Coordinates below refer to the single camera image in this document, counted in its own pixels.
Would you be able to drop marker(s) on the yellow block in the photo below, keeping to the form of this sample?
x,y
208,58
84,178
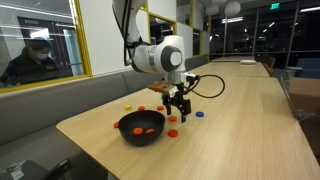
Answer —
x,y
128,107

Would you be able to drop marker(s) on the white globe lamp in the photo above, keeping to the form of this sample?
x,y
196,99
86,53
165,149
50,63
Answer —
x,y
212,9
232,8

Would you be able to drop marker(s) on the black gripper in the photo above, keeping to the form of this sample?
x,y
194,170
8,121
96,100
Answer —
x,y
176,94

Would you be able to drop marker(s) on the gray upholstered bench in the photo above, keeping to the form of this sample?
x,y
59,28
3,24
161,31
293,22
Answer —
x,y
40,110

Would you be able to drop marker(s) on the white round stool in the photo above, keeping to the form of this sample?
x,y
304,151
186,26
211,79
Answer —
x,y
293,69

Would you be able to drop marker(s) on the black equipment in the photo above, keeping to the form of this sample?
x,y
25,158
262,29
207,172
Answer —
x,y
56,168

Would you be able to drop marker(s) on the light wood table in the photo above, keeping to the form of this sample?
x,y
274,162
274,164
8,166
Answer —
x,y
233,69
230,58

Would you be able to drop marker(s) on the large yellow framed window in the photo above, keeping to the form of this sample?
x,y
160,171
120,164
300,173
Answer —
x,y
76,33

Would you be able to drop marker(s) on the dark brown chair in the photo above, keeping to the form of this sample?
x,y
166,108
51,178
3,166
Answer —
x,y
270,65

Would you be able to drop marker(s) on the blue sofa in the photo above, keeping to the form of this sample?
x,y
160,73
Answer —
x,y
308,68

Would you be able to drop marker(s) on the black bowl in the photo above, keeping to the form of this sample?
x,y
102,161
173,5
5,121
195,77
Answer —
x,y
141,135

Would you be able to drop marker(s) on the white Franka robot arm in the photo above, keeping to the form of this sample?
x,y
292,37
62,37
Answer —
x,y
143,58

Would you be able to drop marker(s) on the narrow yellow framed window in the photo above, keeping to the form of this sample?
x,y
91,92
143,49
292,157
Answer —
x,y
197,41

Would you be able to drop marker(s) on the green exit sign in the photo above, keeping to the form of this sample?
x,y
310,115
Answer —
x,y
275,6

